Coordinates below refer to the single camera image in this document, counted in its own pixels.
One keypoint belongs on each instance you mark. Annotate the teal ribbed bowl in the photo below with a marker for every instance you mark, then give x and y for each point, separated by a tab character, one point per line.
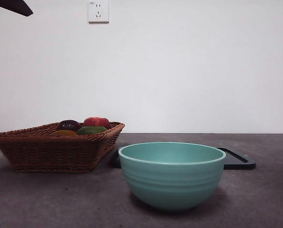
172	185

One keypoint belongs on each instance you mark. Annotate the red peach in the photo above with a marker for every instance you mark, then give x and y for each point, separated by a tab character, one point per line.
96	122

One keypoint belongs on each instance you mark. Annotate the dark purple plum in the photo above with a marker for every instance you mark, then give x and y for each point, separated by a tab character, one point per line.
68	125

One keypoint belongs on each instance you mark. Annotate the green avocado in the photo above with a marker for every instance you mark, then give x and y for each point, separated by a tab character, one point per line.
90	130

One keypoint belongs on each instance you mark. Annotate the brown wicker basket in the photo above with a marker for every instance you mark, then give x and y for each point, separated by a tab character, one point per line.
51	152

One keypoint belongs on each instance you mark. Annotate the black rectangular tray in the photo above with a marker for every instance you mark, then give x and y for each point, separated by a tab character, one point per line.
238	164

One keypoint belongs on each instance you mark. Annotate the white wall socket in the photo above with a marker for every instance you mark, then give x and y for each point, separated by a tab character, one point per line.
98	12

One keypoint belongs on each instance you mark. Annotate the brown kiwi fruit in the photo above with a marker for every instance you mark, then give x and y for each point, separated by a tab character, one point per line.
64	133

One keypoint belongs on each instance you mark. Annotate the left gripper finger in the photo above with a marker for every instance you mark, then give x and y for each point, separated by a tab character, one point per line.
15	7

